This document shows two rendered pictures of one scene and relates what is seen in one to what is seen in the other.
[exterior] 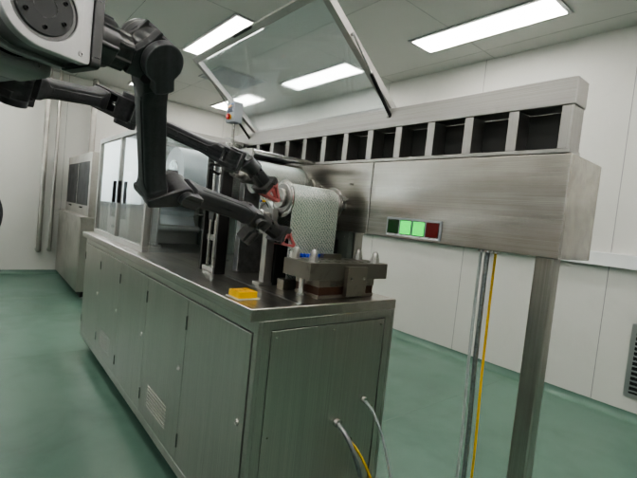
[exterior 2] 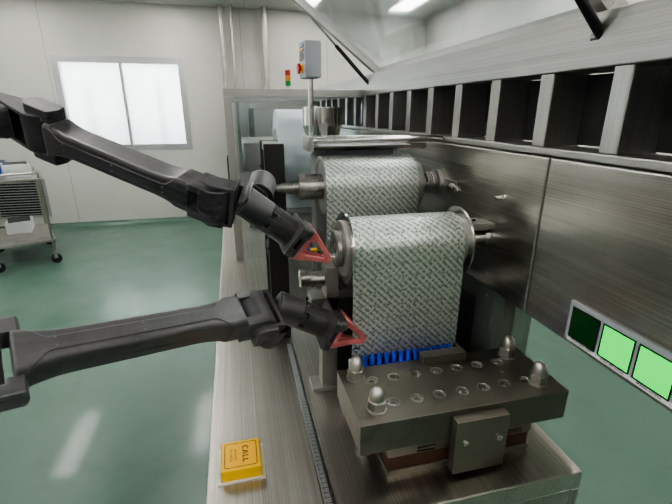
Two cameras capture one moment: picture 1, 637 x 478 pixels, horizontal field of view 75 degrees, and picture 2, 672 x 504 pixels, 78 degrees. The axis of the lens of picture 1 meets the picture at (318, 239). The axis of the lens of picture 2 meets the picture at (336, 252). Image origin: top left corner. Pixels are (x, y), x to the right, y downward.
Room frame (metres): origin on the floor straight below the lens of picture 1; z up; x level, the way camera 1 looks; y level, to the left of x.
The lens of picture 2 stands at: (0.91, -0.19, 1.51)
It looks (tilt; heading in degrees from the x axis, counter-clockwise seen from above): 19 degrees down; 26
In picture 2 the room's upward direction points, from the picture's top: straight up
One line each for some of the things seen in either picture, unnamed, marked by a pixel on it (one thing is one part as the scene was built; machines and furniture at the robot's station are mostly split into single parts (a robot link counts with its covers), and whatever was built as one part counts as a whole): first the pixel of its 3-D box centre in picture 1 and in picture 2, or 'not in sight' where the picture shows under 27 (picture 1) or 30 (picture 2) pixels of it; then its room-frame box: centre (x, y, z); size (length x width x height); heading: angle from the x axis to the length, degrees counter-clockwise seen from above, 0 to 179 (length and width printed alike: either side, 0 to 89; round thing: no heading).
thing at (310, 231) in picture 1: (313, 236); (406, 316); (1.67, 0.02, 1.11); 0.23 x 0.01 x 0.18; 130
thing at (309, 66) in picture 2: (233, 112); (307, 60); (2.08, 0.48, 1.66); 0.07 x 0.07 x 0.10; 46
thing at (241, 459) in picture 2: (243, 293); (241, 459); (1.37, 0.23, 0.91); 0.07 x 0.07 x 0.02; 40
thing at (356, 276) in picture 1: (355, 281); (478, 441); (1.54, -0.16, 0.96); 0.10 x 0.03 x 0.11; 130
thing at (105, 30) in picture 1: (100, 41); not in sight; (0.72, 0.40, 1.45); 0.09 x 0.08 x 0.12; 61
